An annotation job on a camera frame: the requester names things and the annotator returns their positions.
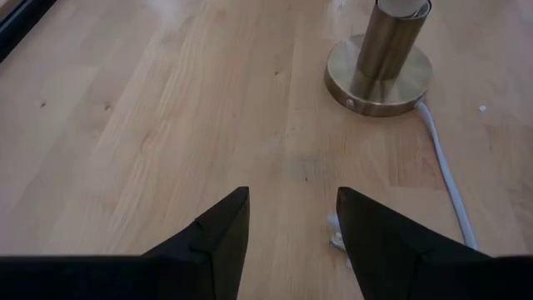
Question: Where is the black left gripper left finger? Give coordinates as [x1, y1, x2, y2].
[0, 186, 251, 300]

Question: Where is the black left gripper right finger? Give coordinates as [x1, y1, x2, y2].
[336, 187, 533, 300]

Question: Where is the brass lamp socket base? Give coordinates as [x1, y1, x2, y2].
[323, 0, 435, 118]

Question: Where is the clear plastic bag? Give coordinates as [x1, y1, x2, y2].
[326, 212, 353, 268]

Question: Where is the white lamp power cable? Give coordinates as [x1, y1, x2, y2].
[414, 101, 480, 252]

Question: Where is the black aluminium station frame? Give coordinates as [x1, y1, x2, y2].
[0, 0, 58, 63]

